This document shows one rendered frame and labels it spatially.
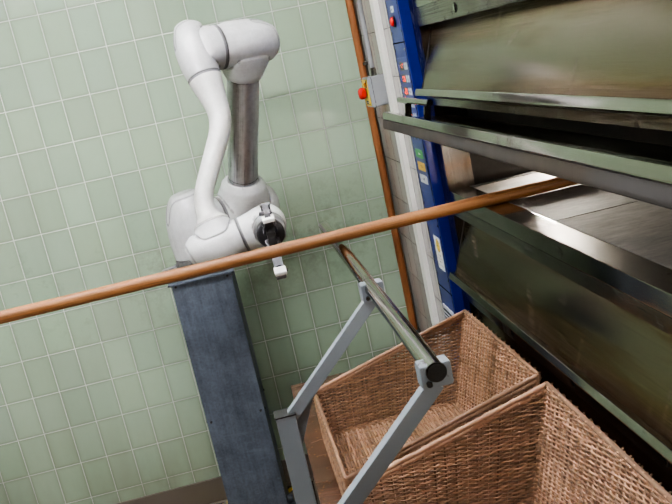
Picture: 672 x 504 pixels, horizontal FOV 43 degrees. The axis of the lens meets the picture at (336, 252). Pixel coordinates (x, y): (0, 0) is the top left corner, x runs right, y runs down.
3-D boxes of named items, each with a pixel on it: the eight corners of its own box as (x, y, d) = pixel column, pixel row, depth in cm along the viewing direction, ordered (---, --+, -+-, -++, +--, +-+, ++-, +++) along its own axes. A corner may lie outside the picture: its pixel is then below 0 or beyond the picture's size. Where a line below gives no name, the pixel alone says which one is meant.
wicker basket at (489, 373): (483, 396, 246) (467, 306, 240) (564, 486, 191) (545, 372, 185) (320, 439, 241) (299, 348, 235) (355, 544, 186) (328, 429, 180)
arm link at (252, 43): (208, 225, 301) (263, 209, 311) (230, 250, 291) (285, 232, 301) (201, 16, 255) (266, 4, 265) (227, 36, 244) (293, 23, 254)
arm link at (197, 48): (192, 69, 241) (235, 60, 247) (168, 14, 244) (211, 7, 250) (182, 91, 252) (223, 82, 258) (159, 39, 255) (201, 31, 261)
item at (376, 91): (386, 102, 295) (381, 73, 293) (392, 103, 286) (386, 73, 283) (366, 107, 295) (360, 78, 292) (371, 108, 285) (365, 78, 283)
